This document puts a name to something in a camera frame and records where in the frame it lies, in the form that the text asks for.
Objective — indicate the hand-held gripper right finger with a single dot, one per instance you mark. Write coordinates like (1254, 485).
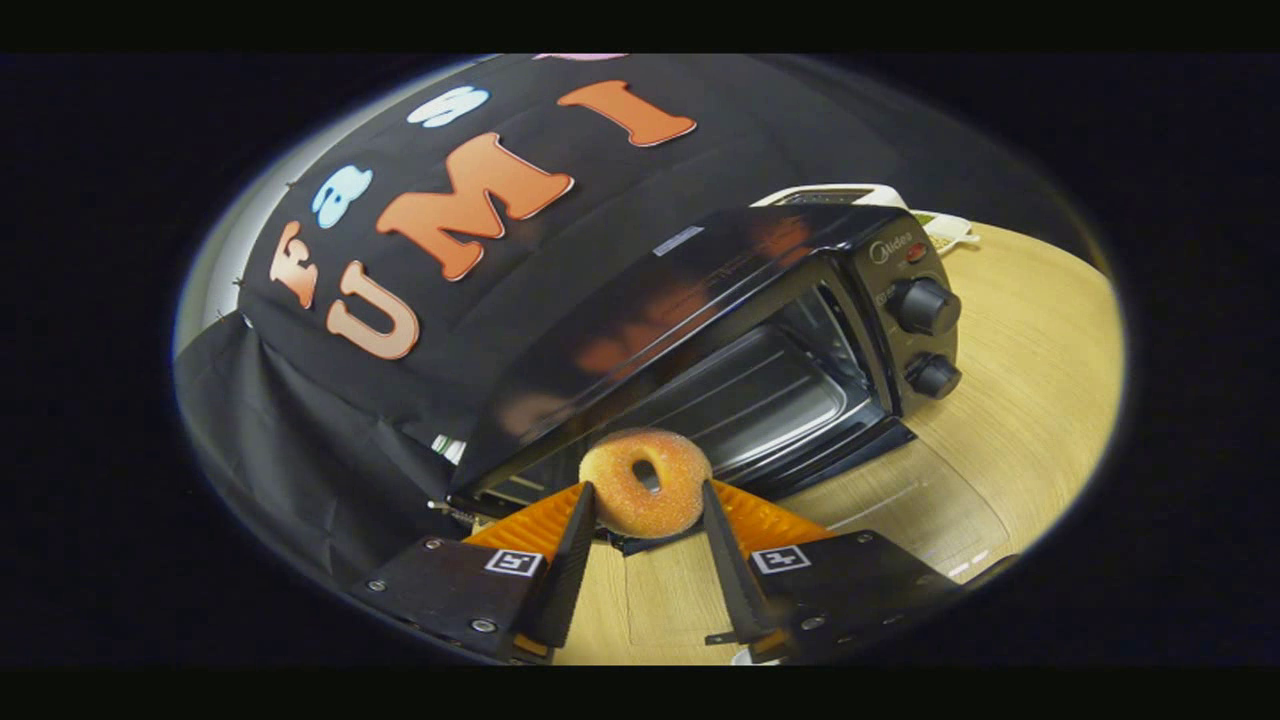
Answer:
(735, 580)

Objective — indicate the black toaster oven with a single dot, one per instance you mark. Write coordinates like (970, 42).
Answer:
(650, 290)

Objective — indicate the black backdrop cloth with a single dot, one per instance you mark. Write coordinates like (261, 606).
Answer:
(350, 440)

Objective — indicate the white green label bottle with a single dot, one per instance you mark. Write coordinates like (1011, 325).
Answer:
(448, 448)

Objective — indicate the white pop-up toaster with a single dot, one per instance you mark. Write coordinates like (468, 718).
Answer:
(850, 192)

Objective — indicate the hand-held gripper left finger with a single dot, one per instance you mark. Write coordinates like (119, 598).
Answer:
(570, 570)

